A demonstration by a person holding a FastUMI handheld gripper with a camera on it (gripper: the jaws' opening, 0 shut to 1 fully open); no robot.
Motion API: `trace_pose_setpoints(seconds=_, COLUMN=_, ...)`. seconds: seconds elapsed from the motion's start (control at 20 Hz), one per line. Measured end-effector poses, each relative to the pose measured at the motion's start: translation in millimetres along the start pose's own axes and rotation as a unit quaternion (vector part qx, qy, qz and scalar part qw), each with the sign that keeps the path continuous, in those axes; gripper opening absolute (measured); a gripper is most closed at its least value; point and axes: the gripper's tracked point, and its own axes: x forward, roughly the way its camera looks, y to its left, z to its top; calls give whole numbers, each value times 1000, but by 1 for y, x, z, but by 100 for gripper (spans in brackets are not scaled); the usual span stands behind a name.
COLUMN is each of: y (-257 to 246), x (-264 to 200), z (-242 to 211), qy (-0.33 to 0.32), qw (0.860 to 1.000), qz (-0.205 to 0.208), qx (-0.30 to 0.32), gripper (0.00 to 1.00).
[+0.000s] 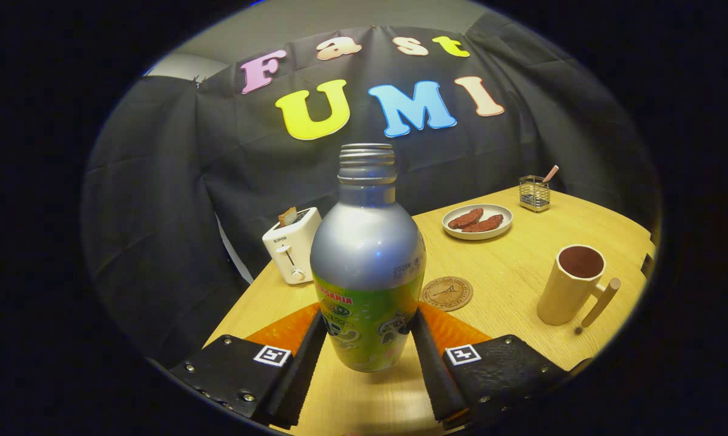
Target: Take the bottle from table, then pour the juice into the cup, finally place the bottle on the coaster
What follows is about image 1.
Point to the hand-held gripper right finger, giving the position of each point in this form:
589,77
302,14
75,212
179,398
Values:
436,381

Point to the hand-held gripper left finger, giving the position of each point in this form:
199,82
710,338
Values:
297,375

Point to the round wooden coaster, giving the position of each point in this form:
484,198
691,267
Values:
447,294

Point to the silver and green juice bottle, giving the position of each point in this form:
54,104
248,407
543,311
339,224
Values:
367,242

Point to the white toaster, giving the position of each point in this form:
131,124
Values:
294,254

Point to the wooden table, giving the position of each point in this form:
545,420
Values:
509,272

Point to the toast slice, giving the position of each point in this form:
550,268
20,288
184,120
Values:
288,217

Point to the brown meat slice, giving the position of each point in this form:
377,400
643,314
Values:
485,224
466,218

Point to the white round plate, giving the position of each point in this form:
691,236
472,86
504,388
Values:
497,212

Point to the pink striped straw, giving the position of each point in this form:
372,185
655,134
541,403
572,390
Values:
550,174

